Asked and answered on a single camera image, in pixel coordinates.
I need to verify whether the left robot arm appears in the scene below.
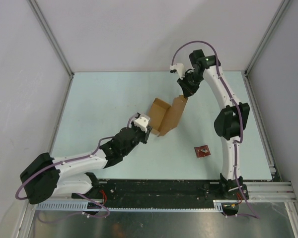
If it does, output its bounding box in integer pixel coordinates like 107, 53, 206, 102
15, 122, 152, 204

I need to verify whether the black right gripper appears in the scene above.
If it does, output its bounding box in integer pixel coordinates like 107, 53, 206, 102
177, 71, 204, 99

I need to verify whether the aluminium corner post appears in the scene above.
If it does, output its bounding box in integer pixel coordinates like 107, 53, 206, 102
27, 0, 74, 78
244, 0, 293, 75

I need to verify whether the brown cardboard box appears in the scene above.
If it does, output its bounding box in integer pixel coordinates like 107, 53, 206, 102
148, 95, 188, 136

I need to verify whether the grey slotted cable duct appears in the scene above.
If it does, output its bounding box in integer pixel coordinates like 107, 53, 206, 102
35, 200, 223, 213

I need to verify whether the small red packet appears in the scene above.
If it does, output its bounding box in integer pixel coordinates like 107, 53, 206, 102
194, 145, 211, 158

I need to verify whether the aluminium frame rail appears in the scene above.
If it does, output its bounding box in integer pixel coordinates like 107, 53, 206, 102
25, 179, 294, 204

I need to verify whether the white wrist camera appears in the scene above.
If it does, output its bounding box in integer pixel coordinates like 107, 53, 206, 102
131, 113, 150, 133
169, 63, 186, 79

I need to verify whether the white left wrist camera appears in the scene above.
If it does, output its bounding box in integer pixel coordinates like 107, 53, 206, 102
131, 113, 150, 133

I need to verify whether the left aluminium corner post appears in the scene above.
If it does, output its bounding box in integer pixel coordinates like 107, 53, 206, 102
27, 0, 74, 78

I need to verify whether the right aluminium corner post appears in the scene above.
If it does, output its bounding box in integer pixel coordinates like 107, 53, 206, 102
244, 0, 293, 75

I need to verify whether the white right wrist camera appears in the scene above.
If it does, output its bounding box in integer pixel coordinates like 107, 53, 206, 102
169, 63, 186, 79

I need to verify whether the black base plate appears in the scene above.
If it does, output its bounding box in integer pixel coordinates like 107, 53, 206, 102
84, 178, 249, 201

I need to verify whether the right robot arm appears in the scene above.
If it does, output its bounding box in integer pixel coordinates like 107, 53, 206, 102
170, 50, 250, 199

